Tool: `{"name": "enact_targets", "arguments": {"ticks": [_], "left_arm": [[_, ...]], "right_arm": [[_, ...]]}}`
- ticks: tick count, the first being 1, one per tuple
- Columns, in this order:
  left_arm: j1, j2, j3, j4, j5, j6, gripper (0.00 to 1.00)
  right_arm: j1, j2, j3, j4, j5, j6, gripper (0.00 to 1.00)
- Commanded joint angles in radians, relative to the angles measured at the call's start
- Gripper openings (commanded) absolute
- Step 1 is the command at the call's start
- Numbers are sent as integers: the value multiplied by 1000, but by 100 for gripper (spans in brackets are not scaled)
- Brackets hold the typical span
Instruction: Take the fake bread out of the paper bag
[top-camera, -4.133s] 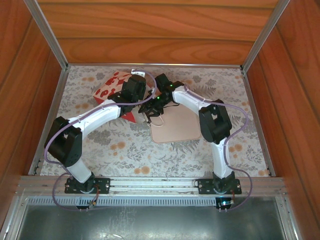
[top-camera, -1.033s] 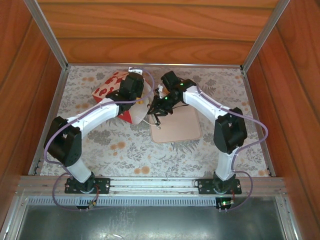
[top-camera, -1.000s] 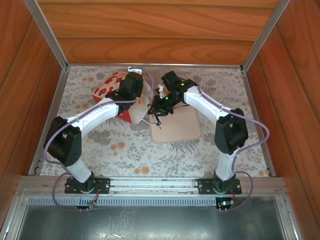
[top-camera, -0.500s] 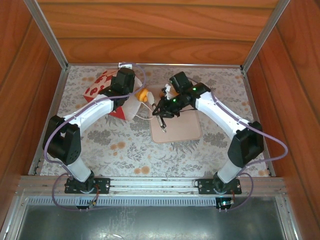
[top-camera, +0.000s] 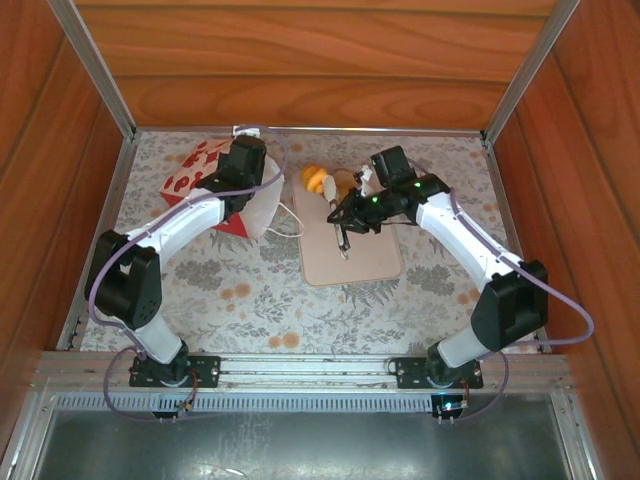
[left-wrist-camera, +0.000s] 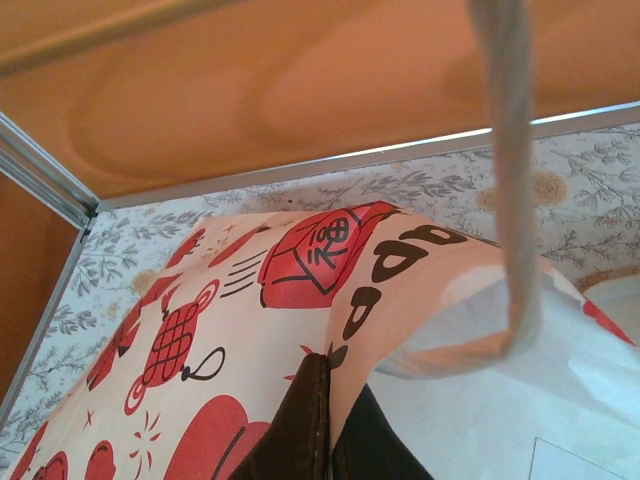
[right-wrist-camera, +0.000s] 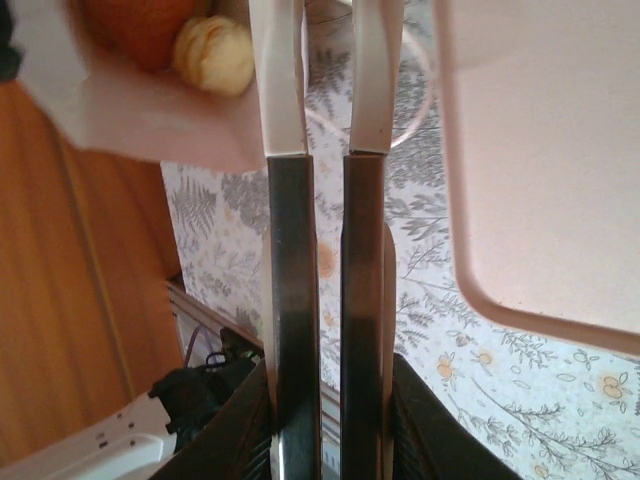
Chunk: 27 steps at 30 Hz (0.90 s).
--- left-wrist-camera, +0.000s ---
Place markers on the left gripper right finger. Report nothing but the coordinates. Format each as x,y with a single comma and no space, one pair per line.
375,445

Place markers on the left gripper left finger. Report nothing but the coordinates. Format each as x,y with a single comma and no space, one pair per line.
305,425

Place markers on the red white printed paper bag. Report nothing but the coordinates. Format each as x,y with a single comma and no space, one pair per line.
240,310

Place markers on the grey floral tablecloth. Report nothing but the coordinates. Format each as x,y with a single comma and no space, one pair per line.
590,190

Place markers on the aluminium frame rail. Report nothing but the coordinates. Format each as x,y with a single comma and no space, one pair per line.
300,167
45,320

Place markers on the aluminium corner post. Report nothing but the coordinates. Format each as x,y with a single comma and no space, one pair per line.
40,170

